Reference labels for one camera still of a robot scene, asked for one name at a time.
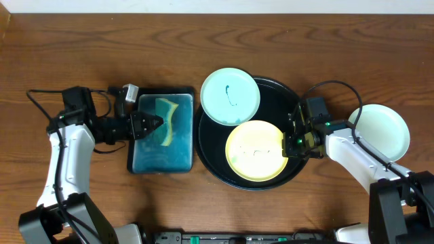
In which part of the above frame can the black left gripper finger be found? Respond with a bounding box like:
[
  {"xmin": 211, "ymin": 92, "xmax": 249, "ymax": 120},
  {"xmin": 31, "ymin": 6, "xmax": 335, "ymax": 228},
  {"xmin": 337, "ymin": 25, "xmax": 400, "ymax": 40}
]
[
  {"xmin": 141, "ymin": 113, "xmax": 163, "ymax": 124},
  {"xmin": 144, "ymin": 122, "xmax": 163, "ymax": 137}
]

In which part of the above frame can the green yellow scrub sponge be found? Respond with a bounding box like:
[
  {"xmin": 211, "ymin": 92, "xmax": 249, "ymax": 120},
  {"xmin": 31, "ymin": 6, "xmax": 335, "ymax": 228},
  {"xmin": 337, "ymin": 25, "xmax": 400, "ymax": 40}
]
[{"xmin": 154, "ymin": 98, "xmax": 178, "ymax": 146}]

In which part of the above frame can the yellow plate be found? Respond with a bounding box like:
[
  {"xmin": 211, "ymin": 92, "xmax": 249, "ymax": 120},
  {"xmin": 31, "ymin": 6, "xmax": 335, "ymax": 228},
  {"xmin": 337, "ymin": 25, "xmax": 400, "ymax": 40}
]
[{"xmin": 225, "ymin": 120, "xmax": 288, "ymax": 182}]

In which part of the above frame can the mint plate bottom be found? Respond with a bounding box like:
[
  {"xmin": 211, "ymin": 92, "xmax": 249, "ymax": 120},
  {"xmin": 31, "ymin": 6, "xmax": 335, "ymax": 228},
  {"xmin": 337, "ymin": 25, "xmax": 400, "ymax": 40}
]
[{"xmin": 356, "ymin": 104, "xmax": 410, "ymax": 161}]

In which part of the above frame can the mint plate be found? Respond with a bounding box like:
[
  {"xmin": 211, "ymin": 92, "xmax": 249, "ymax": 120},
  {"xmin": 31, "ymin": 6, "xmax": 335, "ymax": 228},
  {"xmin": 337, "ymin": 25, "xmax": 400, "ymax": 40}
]
[
  {"xmin": 356, "ymin": 104, "xmax": 410, "ymax": 161},
  {"xmin": 200, "ymin": 68, "xmax": 260, "ymax": 126}
]

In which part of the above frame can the mint plate top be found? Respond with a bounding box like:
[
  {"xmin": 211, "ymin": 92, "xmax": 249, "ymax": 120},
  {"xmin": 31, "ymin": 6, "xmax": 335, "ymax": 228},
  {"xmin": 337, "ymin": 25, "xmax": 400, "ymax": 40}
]
[{"xmin": 200, "ymin": 68, "xmax": 260, "ymax": 126}]

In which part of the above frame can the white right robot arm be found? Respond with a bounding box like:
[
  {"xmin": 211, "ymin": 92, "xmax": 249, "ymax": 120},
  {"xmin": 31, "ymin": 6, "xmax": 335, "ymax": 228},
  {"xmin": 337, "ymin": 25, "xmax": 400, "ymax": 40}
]
[{"xmin": 195, "ymin": 112, "xmax": 433, "ymax": 243}]

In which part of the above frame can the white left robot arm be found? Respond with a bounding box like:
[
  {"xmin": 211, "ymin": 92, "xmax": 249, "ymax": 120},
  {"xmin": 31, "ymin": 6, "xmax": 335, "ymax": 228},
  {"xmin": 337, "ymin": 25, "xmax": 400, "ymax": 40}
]
[{"xmin": 18, "ymin": 102, "xmax": 163, "ymax": 243}]

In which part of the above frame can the round black tray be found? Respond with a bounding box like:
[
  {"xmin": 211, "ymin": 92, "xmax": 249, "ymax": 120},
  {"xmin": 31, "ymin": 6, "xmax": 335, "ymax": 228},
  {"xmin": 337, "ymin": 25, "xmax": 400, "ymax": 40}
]
[{"xmin": 193, "ymin": 76, "xmax": 307, "ymax": 190}]

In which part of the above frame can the black tub of soapy water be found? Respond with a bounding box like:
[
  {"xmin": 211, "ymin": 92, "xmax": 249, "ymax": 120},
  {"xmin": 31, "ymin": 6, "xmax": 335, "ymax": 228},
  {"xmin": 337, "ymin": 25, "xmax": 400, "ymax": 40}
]
[{"xmin": 127, "ymin": 87, "xmax": 194, "ymax": 174}]

